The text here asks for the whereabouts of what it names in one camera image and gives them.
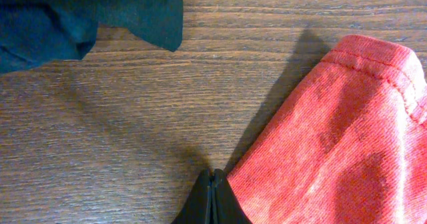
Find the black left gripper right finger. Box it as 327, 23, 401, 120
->
212, 169, 252, 224

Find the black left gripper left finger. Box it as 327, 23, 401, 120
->
171, 170, 212, 224

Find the orange t-shirt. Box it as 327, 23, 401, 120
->
228, 35, 426, 223

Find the folded black garment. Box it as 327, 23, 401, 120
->
1, 0, 183, 73

